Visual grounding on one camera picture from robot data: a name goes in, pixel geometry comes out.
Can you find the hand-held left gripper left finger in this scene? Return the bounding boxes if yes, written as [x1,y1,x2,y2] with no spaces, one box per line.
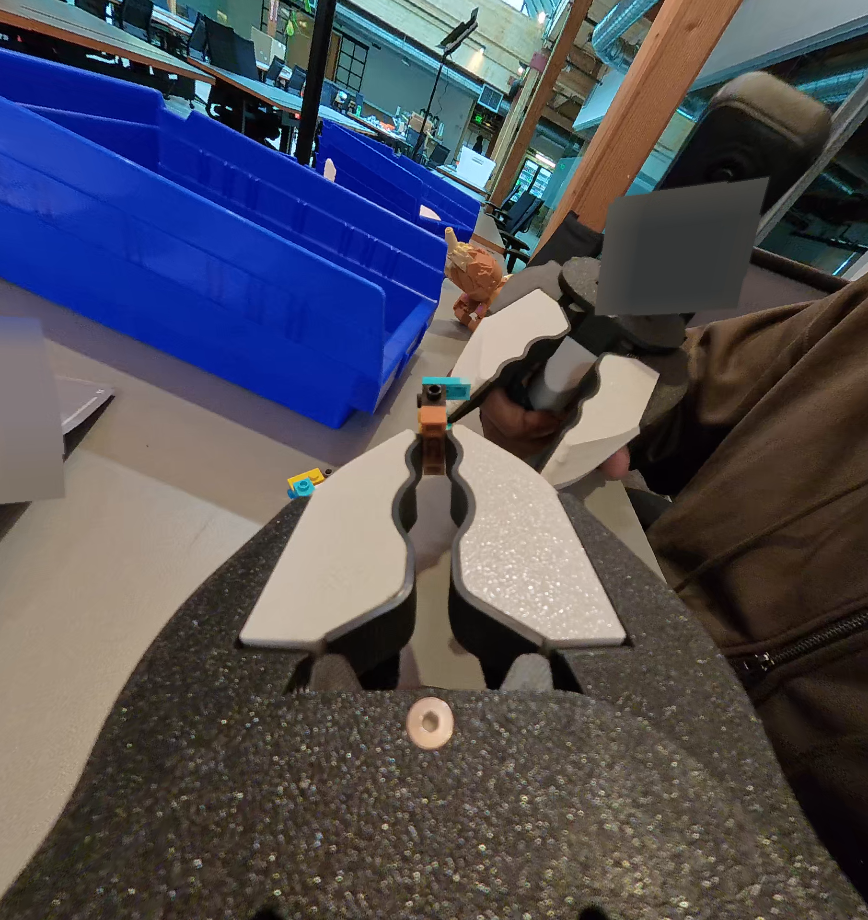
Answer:
[240,430,415,669]

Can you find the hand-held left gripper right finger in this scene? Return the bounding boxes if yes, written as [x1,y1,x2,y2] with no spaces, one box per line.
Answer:
[448,424,627,669]

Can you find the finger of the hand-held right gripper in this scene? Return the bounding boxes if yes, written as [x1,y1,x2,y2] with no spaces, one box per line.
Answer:
[540,352,662,491]
[447,289,574,426]

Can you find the yellow and black brick assembly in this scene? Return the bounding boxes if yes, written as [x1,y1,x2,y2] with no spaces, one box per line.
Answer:
[417,382,451,477]

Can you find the person's right forearm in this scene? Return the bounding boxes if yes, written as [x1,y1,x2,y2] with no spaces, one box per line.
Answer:
[648,259,868,498]

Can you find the person's right hand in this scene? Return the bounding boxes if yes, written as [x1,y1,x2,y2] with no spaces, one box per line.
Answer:
[480,391,631,480]

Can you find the tan and brown brick dinosaur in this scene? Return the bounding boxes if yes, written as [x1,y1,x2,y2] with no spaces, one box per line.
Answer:
[444,226,511,333]

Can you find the multicoloured brick model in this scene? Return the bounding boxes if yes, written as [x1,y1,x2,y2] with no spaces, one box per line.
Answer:
[286,466,336,501]

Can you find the black office chair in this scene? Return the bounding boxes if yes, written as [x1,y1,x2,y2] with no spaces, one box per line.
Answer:
[487,192,544,272]

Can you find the white board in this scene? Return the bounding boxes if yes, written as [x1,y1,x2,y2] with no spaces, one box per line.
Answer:
[456,143,498,190]

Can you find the dark padded chair back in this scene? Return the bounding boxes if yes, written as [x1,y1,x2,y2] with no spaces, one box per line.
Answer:
[752,246,849,297]

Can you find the blue storage bin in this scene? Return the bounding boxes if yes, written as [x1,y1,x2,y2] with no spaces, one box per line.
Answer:
[314,118,483,243]
[0,38,451,304]
[0,81,442,431]

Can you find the person in brown jacket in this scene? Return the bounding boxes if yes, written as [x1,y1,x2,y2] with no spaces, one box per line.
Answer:
[624,257,868,920]

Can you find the thin wooden column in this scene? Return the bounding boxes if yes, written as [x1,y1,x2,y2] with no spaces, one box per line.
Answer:
[487,0,594,207]

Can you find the black light stand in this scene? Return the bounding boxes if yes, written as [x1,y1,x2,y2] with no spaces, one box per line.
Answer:
[422,8,480,139]

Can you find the brick instruction booklet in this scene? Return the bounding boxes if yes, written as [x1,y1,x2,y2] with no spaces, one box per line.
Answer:
[58,376,117,437]

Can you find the row of black office chairs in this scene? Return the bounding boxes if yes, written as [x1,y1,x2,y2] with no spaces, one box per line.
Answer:
[81,0,291,83]

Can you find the long wooden office table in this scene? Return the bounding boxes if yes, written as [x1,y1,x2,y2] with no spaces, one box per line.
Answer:
[0,0,217,85]

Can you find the silver air duct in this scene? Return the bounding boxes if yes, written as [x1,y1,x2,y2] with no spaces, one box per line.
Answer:
[590,0,666,67]

